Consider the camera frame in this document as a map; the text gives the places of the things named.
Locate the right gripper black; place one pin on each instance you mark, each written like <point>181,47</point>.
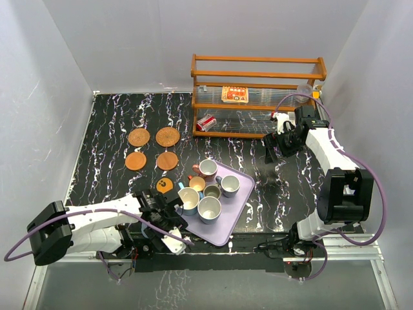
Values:
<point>271,141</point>

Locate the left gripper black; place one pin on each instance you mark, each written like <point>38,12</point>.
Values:
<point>175,221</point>

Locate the large blue mug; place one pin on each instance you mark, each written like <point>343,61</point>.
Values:
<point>190,199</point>

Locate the orange face coaster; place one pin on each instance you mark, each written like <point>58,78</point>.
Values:
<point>164,185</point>

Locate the wooden coaster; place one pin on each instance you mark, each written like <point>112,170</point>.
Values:
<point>135,161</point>
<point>167,161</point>

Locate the woven rattan coaster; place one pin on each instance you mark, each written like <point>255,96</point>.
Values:
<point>139,137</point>
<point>167,136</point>

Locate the blue face coaster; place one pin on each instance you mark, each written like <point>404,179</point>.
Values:
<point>143,232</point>

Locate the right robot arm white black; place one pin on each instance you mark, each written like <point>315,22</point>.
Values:
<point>345,195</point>

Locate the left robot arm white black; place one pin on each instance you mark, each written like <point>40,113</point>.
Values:
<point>132,226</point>

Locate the small orange cup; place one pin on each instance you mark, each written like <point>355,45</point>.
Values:
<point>197,183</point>

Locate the small olive cup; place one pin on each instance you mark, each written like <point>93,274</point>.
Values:
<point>212,191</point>

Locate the clear plastic cup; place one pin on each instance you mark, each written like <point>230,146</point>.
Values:
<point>303,92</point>

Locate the grey mug front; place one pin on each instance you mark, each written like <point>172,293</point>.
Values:
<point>209,210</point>

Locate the grey mug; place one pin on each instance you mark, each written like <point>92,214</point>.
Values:
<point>229,184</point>
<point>209,210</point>

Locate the lavender plastic tray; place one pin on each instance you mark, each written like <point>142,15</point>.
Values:
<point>219,232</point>

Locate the wooden shelf rack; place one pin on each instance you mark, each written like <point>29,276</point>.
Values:
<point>271,84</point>

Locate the orange snack packet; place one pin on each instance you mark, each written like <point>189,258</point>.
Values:
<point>232,94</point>

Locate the grey mug right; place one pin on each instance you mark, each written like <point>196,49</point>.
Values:
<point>229,184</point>

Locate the yellow small object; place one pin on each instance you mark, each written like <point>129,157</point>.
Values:
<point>315,94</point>

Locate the pink mug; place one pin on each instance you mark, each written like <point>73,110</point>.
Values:
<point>207,169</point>

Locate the red white can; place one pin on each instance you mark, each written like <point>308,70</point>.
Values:
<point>206,123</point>

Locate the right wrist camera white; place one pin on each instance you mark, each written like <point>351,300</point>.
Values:
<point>283,120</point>

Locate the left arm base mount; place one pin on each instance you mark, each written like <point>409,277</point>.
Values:
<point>130,249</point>

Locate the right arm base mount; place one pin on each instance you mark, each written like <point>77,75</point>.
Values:
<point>291,246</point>

